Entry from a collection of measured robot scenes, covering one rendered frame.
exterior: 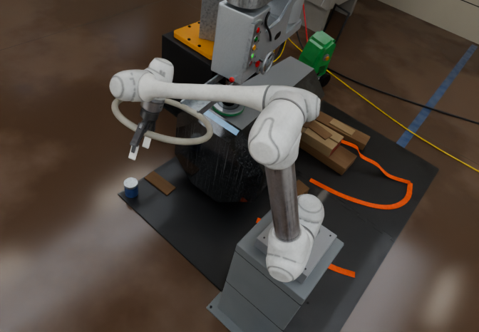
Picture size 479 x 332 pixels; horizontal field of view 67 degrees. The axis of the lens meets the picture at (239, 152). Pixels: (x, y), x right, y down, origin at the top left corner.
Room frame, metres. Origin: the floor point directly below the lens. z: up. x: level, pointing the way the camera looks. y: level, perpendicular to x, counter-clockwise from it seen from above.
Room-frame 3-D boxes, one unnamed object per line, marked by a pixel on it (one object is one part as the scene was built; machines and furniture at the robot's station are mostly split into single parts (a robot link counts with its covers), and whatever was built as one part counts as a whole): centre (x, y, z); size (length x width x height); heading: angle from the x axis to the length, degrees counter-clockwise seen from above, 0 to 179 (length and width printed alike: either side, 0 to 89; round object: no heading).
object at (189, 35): (2.85, 0.46, 0.76); 0.49 x 0.49 x 0.05; 59
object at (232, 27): (1.98, 0.12, 1.30); 0.36 x 0.22 x 0.45; 158
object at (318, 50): (3.74, -0.59, 0.43); 0.35 x 0.35 x 0.87; 44
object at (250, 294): (1.00, -0.36, 0.40); 0.50 x 0.50 x 0.80; 60
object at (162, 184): (1.77, 0.56, 0.02); 0.25 x 0.10 x 0.01; 63
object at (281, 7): (2.26, -0.01, 1.28); 0.74 x 0.23 x 0.49; 158
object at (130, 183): (1.62, 0.74, 0.08); 0.10 x 0.10 x 0.13
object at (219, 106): (1.90, 0.15, 0.85); 0.21 x 0.21 x 0.01
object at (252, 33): (1.80, 0.07, 1.35); 0.08 x 0.03 x 0.28; 158
